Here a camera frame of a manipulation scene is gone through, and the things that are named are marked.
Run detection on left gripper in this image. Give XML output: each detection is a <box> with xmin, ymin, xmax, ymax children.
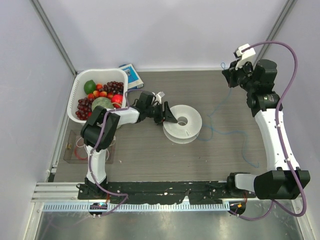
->
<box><xmin>145</xmin><ymin>101</ymin><xmax>177</xmax><ymax>125</ymax></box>

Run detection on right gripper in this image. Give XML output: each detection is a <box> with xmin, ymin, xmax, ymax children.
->
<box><xmin>223</xmin><ymin>58</ymin><xmax>258</xmax><ymax>93</ymax></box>

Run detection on white cable spool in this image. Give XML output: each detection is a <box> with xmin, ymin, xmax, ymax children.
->
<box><xmin>163</xmin><ymin>104</ymin><xmax>203</xmax><ymax>144</ymax></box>

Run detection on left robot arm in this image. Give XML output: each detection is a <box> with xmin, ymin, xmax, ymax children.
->
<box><xmin>77</xmin><ymin>91</ymin><xmax>178</xmax><ymax>200</ymax></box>

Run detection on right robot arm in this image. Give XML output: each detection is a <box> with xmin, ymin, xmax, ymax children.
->
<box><xmin>222</xmin><ymin>59</ymin><xmax>311</xmax><ymax>200</ymax></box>

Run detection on blue white box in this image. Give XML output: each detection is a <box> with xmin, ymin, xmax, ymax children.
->
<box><xmin>119</xmin><ymin>63</ymin><xmax>144</xmax><ymax>90</ymax></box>

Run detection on red apple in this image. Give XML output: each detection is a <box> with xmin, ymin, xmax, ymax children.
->
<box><xmin>111</xmin><ymin>94</ymin><xmax>123</xmax><ymax>109</ymax></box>

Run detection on dark grape bunch upper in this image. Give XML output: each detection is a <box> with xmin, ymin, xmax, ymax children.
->
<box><xmin>103</xmin><ymin>81</ymin><xmax>124</xmax><ymax>95</ymax></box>

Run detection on dark grape bunch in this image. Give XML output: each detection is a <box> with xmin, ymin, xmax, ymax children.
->
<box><xmin>75</xmin><ymin>98</ymin><xmax>94</xmax><ymax>121</ymax></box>
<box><xmin>103</xmin><ymin>81</ymin><xmax>124</xmax><ymax>95</ymax></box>

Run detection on green melon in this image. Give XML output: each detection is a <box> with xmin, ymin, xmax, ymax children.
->
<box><xmin>91</xmin><ymin>97</ymin><xmax>114</xmax><ymax>112</ymax></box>

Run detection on small peach fruits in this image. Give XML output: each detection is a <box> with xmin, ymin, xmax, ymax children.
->
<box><xmin>87</xmin><ymin>83</ymin><xmax>114</xmax><ymax>100</ymax></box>

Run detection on white plastic basket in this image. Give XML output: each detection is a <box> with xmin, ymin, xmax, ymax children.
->
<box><xmin>67</xmin><ymin>68</ymin><xmax>128</xmax><ymax>126</ymax></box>

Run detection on green lime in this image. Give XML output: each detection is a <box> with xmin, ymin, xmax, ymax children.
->
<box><xmin>83</xmin><ymin>79</ymin><xmax>97</xmax><ymax>95</ymax></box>

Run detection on dark grape bunch lower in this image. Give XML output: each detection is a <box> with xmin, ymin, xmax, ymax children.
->
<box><xmin>75</xmin><ymin>98</ymin><xmax>94</xmax><ymax>121</ymax></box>

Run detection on clear plastic tray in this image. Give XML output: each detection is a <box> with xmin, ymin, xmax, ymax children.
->
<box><xmin>63</xmin><ymin>130</ymin><xmax>116</xmax><ymax>165</ymax></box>

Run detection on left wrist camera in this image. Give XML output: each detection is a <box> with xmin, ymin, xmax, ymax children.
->
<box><xmin>153</xmin><ymin>91</ymin><xmax>165</xmax><ymax>104</ymax></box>

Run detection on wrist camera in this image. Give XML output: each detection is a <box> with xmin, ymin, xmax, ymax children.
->
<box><xmin>153</xmin><ymin>91</ymin><xmax>165</xmax><ymax>104</ymax></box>
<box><xmin>233</xmin><ymin>43</ymin><xmax>256</xmax><ymax>70</ymax></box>

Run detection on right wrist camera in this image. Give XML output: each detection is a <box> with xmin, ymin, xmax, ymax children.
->
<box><xmin>233</xmin><ymin>43</ymin><xmax>256</xmax><ymax>70</ymax></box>

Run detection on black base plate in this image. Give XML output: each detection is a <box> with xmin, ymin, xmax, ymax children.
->
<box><xmin>76</xmin><ymin>181</ymin><xmax>256</xmax><ymax>205</ymax></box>

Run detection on red cable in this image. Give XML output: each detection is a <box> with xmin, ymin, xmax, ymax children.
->
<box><xmin>73</xmin><ymin>144</ymin><xmax>115</xmax><ymax>161</ymax></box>

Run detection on aluminium rail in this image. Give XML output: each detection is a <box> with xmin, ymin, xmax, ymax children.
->
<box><xmin>31</xmin><ymin>182</ymin><xmax>79</xmax><ymax>203</ymax></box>

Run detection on white slotted cable duct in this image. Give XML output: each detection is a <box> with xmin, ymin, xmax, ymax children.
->
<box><xmin>42</xmin><ymin>201</ymin><xmax>230</xmax><ymax>213</ymax></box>

